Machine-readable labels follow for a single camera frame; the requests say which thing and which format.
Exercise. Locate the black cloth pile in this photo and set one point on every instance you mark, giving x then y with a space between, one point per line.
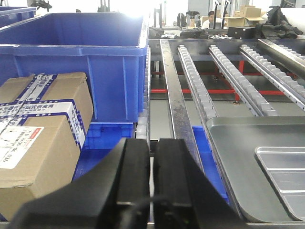
276 27

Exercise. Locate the large blue plastic bin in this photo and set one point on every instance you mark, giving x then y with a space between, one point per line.
110 48

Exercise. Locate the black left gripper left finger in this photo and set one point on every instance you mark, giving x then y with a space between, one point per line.
106 197

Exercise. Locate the stacked cardboard boxes background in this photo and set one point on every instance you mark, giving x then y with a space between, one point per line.
248 16

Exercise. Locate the large grey metal tray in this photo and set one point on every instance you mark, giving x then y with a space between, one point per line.
235 141

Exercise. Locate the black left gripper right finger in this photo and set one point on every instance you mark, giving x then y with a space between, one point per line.
184 197

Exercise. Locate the small silver ribbed tray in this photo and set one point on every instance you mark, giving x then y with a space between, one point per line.
284 168

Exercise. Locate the taped cardboard box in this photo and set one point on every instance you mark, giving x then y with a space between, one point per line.
43 123

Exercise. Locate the seated person in white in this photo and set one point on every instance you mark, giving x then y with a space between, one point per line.
210 19

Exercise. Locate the blue bin holding cardboard box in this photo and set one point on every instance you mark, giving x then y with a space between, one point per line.
104 138

